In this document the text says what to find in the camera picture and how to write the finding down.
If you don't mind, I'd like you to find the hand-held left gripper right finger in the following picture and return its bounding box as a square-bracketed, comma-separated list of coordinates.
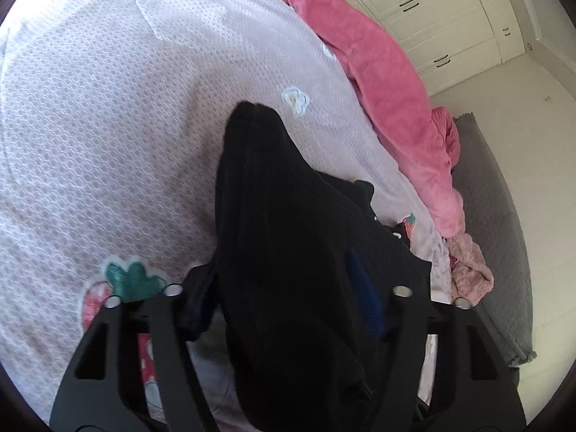
[344, 245, 528, 432]

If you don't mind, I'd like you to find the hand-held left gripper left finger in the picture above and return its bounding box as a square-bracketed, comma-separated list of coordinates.
[49, 263, 222, 432]

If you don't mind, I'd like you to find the black and orange garment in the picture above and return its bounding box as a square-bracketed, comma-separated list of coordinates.
[182, 100, 433, 432]

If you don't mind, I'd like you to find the light pink fluffy cloth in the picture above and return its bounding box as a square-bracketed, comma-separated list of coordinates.
[445, 233, 494, 305]

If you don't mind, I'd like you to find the grey floor mat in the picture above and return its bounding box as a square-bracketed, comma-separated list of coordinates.
[451, 112, 538, 368]

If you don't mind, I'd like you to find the printed bed blanket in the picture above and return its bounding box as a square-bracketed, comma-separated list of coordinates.
[0, 0, 453, 432]

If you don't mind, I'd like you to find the pink fleece blanket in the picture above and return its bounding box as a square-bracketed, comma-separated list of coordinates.
[238, 0, 466, 238]

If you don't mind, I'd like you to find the cream wardrobe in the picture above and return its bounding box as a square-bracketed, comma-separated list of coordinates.
[310, 0, 541, 97]

